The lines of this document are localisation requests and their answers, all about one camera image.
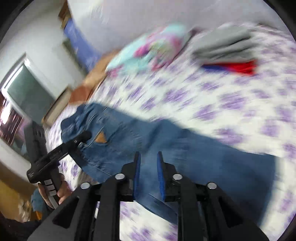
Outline person's left hand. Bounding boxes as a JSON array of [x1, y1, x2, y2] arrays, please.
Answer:
[[36, 173, 73, 210]]

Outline folded red blue garment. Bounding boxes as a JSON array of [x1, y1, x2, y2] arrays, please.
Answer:
[[202, 61, 257, 75]]

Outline folded floral teal blanket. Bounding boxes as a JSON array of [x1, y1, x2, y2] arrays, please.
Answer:
[[105, 24, 192, 74]]

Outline framed window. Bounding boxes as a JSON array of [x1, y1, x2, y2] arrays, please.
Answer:
[[1, 53, 62, 125]]

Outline purple floral bed sheet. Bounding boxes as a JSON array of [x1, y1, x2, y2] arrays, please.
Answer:
[[47, 22, 296, 241]]

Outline orange brown quilt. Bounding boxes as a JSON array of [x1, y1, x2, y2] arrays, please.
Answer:
[[68, 49, 120, 105]]

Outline white lace headboard cover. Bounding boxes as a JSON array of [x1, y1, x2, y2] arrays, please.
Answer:
[[67, 0, 289, 54]]

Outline folded grey sweatpants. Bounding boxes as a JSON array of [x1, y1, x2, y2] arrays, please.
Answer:
[[192, 26, 256, 64]]

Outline blue patterned board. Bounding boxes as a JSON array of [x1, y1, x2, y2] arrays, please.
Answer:
[[64, 19, 101, 73]]

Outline blue denim jeans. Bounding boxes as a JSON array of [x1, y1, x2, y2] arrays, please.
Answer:
[[61, 103, 275, 224]]

